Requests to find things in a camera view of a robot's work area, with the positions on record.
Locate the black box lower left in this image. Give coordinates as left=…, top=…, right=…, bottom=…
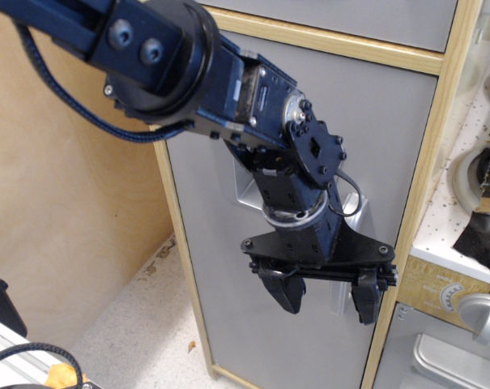
left=0, top=278, right=28, bottom=337

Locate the silver fridge door handle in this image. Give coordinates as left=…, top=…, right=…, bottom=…
left=330, top=192, right=369, bottom=316

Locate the black braided floor cable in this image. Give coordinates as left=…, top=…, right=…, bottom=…
left=0, top=342, right=84, bottom=389

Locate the orange tape piece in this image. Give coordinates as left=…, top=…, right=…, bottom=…
left=45, top=363, right=78, bottom=389

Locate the thin black gripper wire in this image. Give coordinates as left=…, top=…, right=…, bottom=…
left=329, top=169, right=361, bottom=218

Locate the black blue robot arm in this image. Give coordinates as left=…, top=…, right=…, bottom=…
left=0, top=1, right=398, bottom=325

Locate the silver oven knob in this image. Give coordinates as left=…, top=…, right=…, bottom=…
left=458, top=293, right=490, bottom=346

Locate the grey fridge door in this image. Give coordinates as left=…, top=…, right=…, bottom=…
left=167, top=32, right=437, bottom=388

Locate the grey oven door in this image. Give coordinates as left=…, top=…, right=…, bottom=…
left=373, top=303, right=490, bottom=389

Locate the aluminium rail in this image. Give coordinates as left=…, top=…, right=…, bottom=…
left=0, top=314, right=94, bottom=389

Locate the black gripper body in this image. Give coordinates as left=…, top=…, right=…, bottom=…
left=241, top=180, right=398, bottom=289

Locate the grey upper freezer door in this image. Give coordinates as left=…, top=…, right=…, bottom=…
left=203, top=0, right=458, bottom=52

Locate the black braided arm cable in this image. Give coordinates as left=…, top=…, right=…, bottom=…
left=18, top=22, right=189, bottom=143

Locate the silver oven door handle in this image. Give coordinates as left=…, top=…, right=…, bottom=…
left=412, top=334, right=490, bottom=388

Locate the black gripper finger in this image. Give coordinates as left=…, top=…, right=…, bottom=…
left=352, top=275, right=381, bottom=325
left=258, top=268, right=306, bottom=314

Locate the silver ice dispenser panel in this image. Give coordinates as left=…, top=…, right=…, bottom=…
left=232, top=159, right=263, bottom=211

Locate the wooden toy kitchen frame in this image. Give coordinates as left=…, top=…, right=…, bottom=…
left=155, top=1, right=484, bottom=388

